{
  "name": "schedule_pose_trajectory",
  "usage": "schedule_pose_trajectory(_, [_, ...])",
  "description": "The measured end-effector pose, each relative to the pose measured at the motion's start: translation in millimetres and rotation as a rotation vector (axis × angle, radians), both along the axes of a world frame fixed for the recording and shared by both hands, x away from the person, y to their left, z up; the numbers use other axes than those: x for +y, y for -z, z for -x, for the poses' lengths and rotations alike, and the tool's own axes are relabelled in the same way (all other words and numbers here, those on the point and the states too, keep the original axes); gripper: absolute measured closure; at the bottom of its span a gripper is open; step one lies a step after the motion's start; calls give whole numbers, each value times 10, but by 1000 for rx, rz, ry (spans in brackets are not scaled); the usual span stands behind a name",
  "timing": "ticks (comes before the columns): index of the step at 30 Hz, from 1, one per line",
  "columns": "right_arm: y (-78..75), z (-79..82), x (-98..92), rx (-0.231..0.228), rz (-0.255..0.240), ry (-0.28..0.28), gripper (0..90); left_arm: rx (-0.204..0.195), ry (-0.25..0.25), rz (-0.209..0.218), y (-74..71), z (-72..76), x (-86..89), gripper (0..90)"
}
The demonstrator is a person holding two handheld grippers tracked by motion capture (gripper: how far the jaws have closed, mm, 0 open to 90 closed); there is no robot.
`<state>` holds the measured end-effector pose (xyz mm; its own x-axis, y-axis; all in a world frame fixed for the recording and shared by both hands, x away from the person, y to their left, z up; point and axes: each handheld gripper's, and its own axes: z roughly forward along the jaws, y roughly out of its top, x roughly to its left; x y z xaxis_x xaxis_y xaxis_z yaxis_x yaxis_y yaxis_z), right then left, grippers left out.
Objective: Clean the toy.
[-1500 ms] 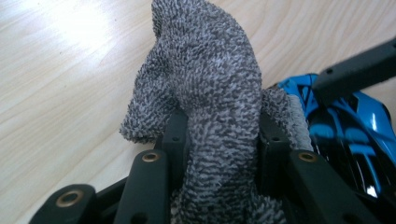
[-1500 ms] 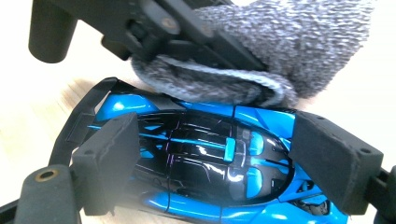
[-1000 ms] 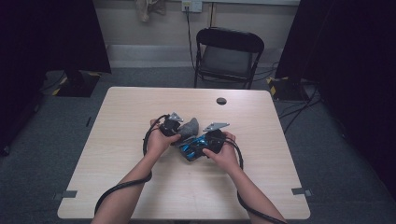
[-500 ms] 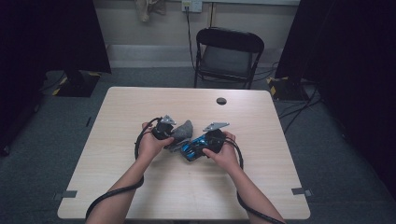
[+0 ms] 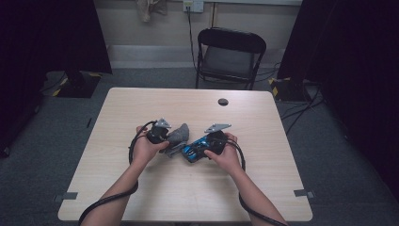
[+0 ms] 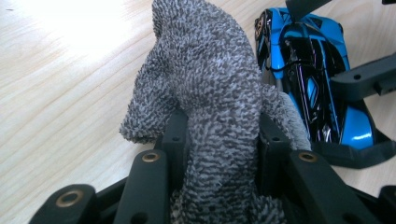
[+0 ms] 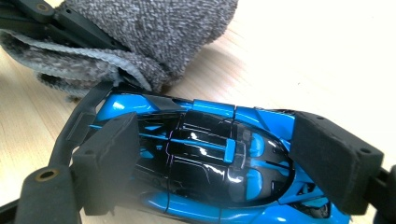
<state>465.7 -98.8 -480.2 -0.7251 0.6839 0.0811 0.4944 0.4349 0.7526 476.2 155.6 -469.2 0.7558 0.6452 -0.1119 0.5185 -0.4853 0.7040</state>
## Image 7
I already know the blue toy car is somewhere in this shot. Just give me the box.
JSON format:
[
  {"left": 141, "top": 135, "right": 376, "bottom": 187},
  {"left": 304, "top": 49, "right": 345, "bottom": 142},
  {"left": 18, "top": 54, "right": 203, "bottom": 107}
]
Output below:
[{"left": 49, "top": 81, "right": 353, "bottom": 224}]

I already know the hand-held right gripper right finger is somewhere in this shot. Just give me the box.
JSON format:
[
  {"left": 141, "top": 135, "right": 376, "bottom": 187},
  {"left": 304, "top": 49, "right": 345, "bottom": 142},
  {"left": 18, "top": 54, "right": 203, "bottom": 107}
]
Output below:
[{"left": 288, "top": 111, "right": 385, "bottom": 217}]

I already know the grey cloth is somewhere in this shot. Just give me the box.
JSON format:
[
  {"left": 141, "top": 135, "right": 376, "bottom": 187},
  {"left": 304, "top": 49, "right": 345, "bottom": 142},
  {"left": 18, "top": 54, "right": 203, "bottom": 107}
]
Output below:
[{"left": 0, "top": 0, "right": 239, "bottom": 98}]

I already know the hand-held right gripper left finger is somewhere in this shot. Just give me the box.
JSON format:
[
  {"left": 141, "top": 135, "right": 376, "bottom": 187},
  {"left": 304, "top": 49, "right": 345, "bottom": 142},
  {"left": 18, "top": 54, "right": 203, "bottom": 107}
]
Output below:
[{"left": 72, "top": 112, "right": 141, "bottom": 217}]

